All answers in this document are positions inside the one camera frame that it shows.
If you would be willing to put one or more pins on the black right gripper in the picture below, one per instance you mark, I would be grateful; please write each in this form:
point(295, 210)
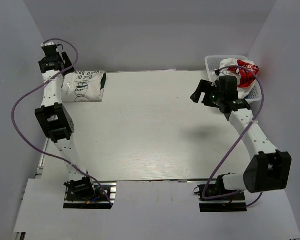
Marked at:
point(205, 86)

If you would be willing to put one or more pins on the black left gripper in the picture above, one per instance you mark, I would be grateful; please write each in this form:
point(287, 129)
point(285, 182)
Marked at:
point(67, 59)

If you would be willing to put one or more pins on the white green Charlie Brown t-shirt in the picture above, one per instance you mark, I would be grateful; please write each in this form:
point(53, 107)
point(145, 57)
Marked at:
point(84, 86)

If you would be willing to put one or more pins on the white red print t-shirt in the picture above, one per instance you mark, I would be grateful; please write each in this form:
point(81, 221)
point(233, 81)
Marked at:
point(247, 85)

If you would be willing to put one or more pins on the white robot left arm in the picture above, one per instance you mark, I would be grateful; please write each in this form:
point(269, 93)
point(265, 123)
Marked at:
point(55, 121)

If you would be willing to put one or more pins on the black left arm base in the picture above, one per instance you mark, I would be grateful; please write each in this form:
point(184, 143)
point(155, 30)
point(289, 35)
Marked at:
point(86, 194)

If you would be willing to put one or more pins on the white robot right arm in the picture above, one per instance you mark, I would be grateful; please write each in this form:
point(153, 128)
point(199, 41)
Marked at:
point(268, 169)

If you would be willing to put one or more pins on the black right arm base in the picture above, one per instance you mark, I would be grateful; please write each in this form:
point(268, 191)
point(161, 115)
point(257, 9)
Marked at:
point(211, 202)

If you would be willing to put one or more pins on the white plastic basket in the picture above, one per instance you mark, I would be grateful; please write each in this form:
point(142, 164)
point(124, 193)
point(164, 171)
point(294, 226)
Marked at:
point(212, 60)

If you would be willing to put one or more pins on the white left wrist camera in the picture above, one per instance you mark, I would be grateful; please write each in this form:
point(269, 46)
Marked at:
point(47, 44)

